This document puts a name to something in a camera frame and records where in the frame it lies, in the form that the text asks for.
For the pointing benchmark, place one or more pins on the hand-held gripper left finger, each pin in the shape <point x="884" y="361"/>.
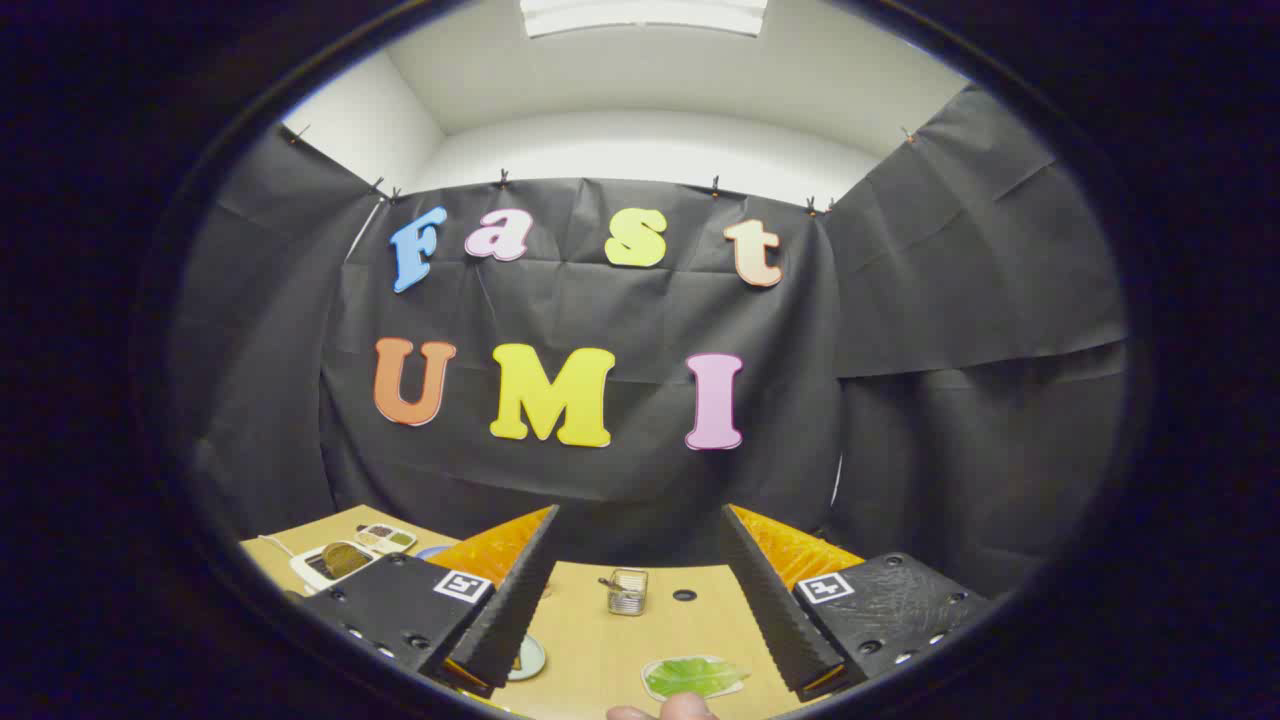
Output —
<point x="505" y="610"/>

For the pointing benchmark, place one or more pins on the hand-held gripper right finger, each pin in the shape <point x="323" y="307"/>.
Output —
<point x="775" y="610"/>

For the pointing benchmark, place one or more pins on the brown toast slice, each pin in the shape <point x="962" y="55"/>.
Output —
<point x="345" y="560"/>

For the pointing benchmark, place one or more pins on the pale green round plate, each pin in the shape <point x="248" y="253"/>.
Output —
<point x="530" y="660"/>

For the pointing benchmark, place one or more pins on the green lettuce leaf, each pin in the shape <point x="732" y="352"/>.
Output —
<point x="690" y="678"/>

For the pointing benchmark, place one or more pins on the white divided seasoning tray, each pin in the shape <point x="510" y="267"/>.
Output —
<point x="385" y="538"/>

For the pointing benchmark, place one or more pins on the white toaster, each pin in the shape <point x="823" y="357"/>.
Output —
<point x="305" y="568"/>

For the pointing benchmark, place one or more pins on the black backdrop cloth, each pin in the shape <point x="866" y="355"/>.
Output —
<point x="930" y="430"/>

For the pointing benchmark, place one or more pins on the ceiling light panel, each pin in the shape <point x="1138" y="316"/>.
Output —
<point x="640" y="15"/>

